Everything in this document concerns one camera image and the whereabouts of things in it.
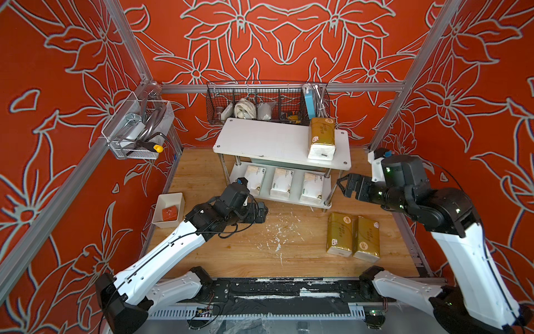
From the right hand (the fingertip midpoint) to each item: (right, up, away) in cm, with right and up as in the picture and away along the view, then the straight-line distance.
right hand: (345, 183), depth 60 cm
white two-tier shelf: (-21, +9, +11) cm, 25 cm away
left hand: (-26, -10, +13) cm, 31 cm away
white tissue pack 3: (-3, -4, +28) cm, 29 cm away
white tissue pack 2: (-16, -2, +31) cm, 35 cm away
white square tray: (-68, -10, +31) cm, 76 cm away
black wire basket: (-23, +37, +35) cm, 56 cm away
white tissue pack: (-28, +1, +34) cm, 44 cm away
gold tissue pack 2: (+16, -23, +19) cm, 34 cm away
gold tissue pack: (+7, -21, +20) cm, 30 cm away
